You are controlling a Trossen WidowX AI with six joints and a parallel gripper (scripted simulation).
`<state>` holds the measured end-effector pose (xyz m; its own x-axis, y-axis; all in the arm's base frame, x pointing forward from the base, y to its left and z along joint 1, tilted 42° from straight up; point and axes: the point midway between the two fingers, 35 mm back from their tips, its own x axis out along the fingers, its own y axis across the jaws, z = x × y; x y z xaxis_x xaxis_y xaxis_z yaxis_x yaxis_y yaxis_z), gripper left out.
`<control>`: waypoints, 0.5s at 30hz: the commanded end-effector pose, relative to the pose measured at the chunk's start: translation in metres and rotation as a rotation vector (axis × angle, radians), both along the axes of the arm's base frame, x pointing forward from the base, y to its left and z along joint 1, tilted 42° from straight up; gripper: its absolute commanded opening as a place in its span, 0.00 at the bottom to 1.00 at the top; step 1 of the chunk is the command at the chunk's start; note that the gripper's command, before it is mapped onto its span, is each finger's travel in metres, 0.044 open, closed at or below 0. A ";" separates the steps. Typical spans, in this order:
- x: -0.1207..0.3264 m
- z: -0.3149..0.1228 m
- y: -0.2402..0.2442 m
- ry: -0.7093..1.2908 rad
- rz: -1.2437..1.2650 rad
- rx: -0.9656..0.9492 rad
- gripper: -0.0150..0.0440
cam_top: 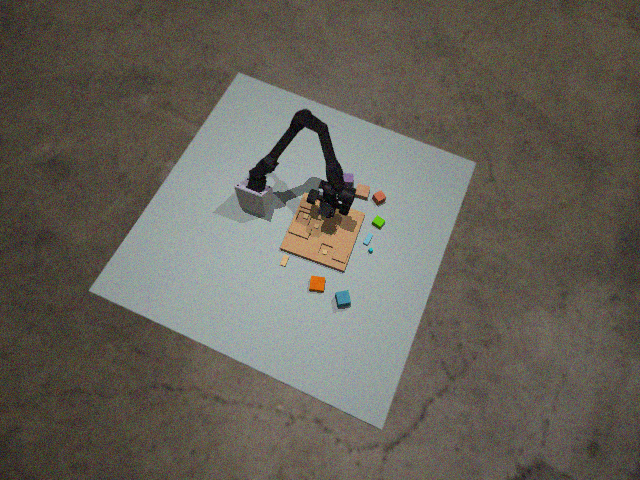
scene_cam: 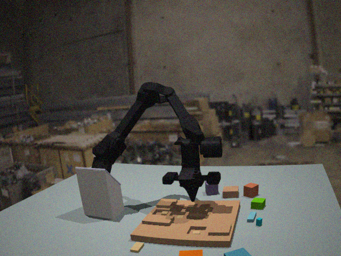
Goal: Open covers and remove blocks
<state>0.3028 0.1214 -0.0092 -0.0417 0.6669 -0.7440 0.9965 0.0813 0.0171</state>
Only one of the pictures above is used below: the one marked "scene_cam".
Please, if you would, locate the purple block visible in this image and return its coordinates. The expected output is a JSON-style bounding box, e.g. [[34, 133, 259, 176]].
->
[[205, 181, 218, 196]]

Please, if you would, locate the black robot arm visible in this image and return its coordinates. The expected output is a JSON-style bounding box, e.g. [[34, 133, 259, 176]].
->
[[92, 82, 222, 187]]

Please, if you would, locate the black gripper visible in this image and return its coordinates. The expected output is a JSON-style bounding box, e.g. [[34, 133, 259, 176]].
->
[[162, 158, 221, 202]]

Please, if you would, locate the tan wooden puzzle board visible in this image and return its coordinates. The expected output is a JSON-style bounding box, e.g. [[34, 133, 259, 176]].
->
[[130, 198, 240, 247]]

